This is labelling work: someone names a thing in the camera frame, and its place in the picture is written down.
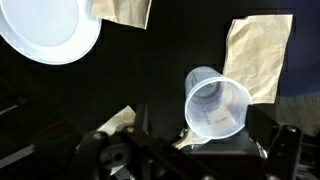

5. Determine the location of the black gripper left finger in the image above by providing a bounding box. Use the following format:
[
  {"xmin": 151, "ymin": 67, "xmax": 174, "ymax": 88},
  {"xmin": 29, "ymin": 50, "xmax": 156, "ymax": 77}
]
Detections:
[{"xmin": 64, "ymin": 104, "xmax": 208, "ymax": 180}]

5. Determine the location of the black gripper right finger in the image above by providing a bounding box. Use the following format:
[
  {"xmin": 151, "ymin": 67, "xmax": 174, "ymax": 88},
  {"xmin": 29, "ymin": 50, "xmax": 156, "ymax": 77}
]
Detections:
[{"xmin": 245, "ymin": 105, "xmax": 320, "ymax": 180}]

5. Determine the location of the clear plastic measuring cup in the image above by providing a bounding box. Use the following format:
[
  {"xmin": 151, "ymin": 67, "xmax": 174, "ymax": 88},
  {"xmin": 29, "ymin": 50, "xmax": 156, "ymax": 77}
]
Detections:
[{"xmin": 184, "ymin": 65, "xmax": 253, "ymax": 140}]

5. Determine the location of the small crumpled brown paper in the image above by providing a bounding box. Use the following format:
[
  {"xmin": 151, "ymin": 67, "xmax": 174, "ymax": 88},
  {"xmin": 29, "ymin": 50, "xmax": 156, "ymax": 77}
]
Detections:
[{"xmin": 96, "ymin": 105, "xmax": 137, "ymax": 135}]

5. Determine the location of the pale wooden paint brush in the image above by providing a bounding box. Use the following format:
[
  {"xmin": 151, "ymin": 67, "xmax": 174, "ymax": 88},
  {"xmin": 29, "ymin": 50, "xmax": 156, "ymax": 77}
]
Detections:
[{"xmin": 171, "ymin": 127, "xmax": 214, "ymax": 151}]

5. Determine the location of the wide crumpled brown paper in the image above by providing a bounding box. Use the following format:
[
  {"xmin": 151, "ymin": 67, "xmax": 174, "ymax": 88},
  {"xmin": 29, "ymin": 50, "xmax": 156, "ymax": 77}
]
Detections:
[{"xmin": 222, "ymin": 13, "xmax": 294, "ymax": 105}]

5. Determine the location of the white round plate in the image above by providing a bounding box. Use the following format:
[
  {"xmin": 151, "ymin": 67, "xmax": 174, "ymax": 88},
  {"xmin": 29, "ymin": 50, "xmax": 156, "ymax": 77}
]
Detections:
[{"xmin": 0, "ymin": 0, "xmax": 103, "ymax": 66}]

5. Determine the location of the long crumpled brown paper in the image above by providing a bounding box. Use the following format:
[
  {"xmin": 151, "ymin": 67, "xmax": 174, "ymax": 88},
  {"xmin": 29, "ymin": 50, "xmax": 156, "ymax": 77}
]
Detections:
[{"xmin": 91, "ymin": 0, "xmax": 153, "ymax": 30}]

